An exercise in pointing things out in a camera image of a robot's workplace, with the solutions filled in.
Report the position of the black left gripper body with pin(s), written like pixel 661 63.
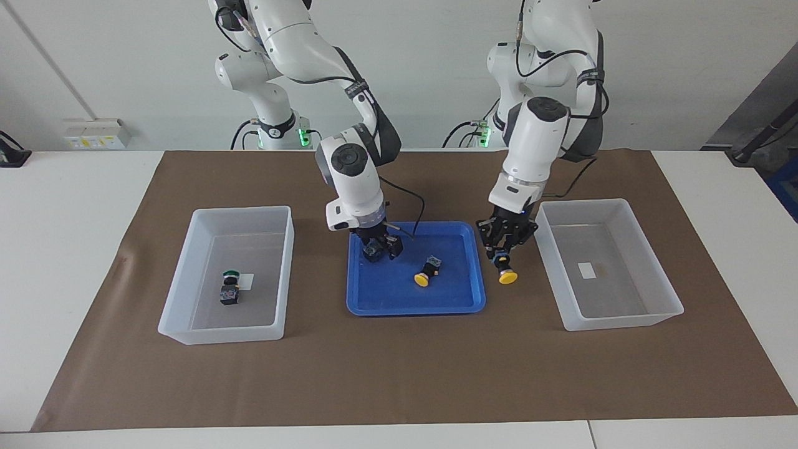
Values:
pixel 511 226

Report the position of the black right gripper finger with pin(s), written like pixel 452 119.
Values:
pixel 362 251
pixel 395 248

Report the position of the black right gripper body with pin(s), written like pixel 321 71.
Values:
pixel 374 236

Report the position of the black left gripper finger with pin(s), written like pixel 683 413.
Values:
pixel 525 237
pixel 488 234

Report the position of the yellow push button switch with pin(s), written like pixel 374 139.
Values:
pixel 423 279
pixel 508 277

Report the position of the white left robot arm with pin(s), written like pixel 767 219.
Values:
pixel 536 143

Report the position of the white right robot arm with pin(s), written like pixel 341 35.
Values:
pixel 355 181

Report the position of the blue plastic tray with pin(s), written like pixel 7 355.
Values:
pixel 399 293

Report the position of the translucent white plastic box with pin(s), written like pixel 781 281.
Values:
pixel 611 299
pixel 249 312

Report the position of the plain white label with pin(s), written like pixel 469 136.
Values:
pixel 246 282

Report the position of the brown paper table mat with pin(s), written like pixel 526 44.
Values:
pixel 399 374

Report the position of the black pole stand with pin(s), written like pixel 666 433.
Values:
pixel 751 149

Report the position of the blue crate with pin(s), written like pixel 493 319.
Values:
pixel 787 187

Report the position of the black flat stand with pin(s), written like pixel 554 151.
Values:
pixel 12 157

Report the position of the white wall outlet box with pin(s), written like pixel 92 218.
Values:
pixel 96 134

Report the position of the grey wall conduit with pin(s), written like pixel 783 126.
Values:
pixel 54 62

